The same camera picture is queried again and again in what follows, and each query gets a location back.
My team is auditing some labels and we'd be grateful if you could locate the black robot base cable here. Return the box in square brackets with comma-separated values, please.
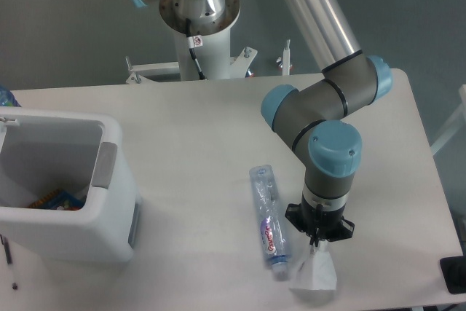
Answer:
[184, 17, 208, 81]

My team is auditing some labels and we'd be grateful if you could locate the white paper tissue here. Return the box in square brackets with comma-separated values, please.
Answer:
[289, 242, 337, 292]

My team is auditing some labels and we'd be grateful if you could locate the clear plastic water bottle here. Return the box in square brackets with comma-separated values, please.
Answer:
[249, 165, 291, 281]

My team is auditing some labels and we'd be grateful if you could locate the black device at table edge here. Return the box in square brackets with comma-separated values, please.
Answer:
[440, 256, 465, 294]

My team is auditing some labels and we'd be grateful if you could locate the white levelling foot bracket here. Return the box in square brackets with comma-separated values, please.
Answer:
[276, 39, 293, 76]

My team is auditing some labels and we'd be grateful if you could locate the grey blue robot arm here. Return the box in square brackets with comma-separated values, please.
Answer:
[133, 0, 392, 246]

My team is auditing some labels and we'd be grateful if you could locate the colourful trash in bin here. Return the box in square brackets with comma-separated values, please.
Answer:
[27, 189, 84, 211]

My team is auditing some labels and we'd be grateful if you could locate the blue bottle at left edge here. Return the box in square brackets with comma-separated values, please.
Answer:
[0, 85, 21, 107]

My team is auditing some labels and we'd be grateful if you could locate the black pen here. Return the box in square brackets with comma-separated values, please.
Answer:
[1, 235, 18, 291]

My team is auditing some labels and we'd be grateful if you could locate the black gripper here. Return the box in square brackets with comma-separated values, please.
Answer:
[285, 202, 355, 247]

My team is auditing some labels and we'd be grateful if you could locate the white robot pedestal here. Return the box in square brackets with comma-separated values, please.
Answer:
[126, 0, 258, 84]

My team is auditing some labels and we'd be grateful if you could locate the white frame at right edge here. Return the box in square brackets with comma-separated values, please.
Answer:
[430, 84, 465, 156]

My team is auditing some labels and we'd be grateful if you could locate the white trash can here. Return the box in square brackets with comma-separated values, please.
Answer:
[1, 107, 142, 263]

